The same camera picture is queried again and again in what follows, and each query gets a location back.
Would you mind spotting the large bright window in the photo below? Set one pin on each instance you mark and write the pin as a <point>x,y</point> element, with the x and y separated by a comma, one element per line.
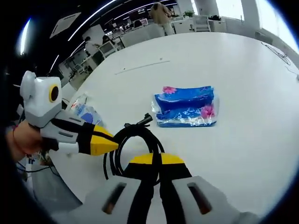
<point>230,9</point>

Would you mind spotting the white table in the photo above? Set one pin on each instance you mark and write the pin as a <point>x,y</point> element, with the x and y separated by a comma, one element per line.
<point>210,151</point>

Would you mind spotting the blue tissue pack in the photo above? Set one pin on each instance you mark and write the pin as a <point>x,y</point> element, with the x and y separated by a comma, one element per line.
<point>184,105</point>

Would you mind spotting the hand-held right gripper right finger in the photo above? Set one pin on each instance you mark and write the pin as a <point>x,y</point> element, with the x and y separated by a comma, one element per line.
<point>177,186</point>

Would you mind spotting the green potted plant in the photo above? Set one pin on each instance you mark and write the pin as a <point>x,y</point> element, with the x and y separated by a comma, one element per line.
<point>188,14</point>

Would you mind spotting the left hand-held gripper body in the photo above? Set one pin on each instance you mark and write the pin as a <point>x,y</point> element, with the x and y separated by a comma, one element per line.
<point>42,102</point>

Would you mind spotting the person's left hand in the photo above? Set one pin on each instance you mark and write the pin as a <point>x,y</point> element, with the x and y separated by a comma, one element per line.
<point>28,140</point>

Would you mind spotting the white office chair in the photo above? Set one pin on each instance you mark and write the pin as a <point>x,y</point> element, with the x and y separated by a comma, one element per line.
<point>107,50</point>
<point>201,23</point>

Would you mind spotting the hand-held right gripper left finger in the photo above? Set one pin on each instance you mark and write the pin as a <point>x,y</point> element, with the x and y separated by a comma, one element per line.
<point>140,198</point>

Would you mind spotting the blue white packet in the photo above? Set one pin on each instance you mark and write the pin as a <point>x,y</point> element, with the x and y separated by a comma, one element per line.
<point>86,112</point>

